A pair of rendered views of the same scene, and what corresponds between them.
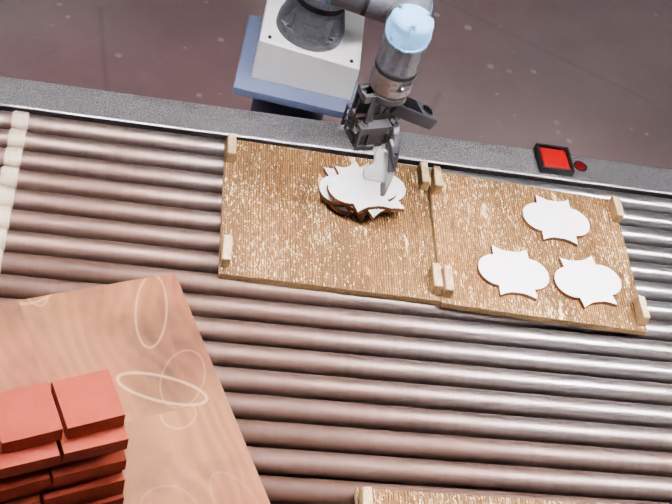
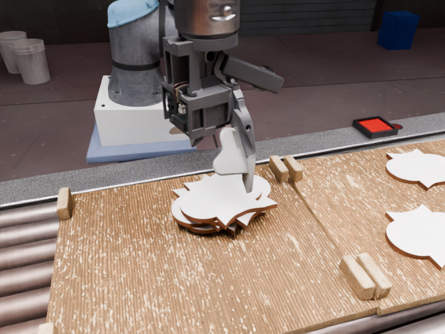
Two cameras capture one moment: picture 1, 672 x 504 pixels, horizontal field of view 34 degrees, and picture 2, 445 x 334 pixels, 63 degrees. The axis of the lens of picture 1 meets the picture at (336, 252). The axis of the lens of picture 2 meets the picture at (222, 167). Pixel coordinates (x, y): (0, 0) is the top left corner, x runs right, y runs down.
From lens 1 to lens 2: 151 cm
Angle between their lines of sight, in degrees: 13
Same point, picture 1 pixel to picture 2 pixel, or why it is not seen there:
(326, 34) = (149, 87)
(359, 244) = (241, 264)
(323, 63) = (155, 112)
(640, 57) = (332, 114)
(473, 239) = (361, 212)
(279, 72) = (122, 134)
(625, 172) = (431, 120)
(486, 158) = (321, 142)
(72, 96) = not seen: outside the picture
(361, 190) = (221, 199)
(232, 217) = (65, 287)
